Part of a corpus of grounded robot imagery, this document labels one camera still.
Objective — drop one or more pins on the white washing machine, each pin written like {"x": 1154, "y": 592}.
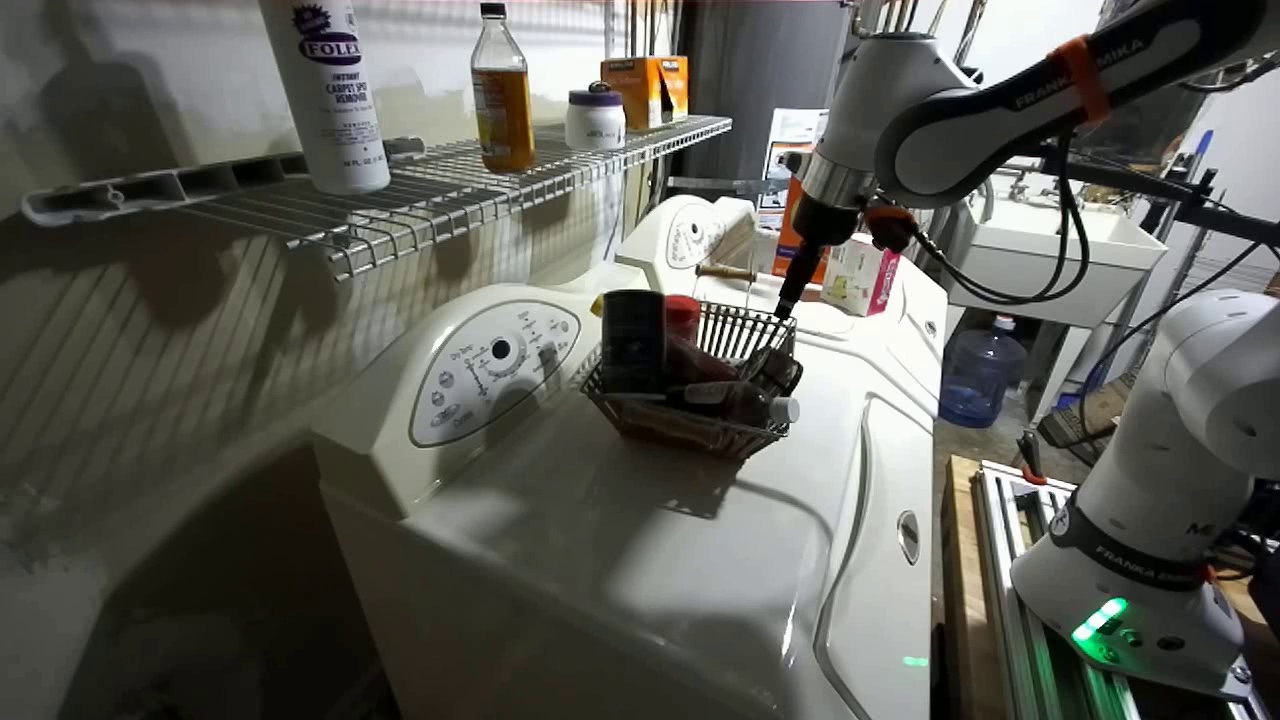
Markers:
{"x": 620, "y": 570}

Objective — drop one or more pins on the dark bottle red cap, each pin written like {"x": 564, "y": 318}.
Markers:
{"x": 688, "y": 345}

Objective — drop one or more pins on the dark bottle white cap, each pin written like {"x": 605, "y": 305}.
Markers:
{"x": 735, "y": 402}

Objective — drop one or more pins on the white and pink box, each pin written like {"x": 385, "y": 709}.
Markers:
{"x": 860, "y": 275}

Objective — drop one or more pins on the white dryer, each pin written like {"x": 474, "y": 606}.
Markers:
{"x": 690, "y": 235}

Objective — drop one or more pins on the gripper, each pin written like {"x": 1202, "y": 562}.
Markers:
{"x": 826, "y": 220}

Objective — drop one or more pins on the glass bottle amber liquid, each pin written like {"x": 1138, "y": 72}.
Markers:
{"x": 503, "y": 115}

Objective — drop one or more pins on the black can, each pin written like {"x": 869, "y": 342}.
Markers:
{"x": 633, "y": 340}

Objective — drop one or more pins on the orange cardboard box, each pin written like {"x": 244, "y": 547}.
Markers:
{"x": 640, "y": 92}

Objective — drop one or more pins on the white utility sink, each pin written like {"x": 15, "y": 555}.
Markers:
{"x": 1030, "y": 260}

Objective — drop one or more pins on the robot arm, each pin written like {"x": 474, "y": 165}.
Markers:
{"x": 1150, "y": 480}

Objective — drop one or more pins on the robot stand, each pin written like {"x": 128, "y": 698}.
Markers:
{"x": 1000, "y": 600}

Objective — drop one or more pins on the white jar purple lid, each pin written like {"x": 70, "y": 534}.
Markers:
{"x": 595, "y": 125}

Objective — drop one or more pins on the small dark packet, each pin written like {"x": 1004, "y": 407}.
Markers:
{"x": 772, "y": 368}

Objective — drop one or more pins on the white spray bottle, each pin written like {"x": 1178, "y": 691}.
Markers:
{"x": 335, "y": 110}

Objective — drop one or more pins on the blue water jug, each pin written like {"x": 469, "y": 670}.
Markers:
{"x": 978, "y": 375}

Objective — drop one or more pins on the white cardboard box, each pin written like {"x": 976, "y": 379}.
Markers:
{"x": 790, "y": 135}

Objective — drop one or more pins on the washing machine knob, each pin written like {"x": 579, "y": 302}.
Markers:
{"x": 501, "y": 350}

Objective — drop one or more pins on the orange detergent box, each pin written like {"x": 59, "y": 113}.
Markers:
{"x": 790, "y": 245}

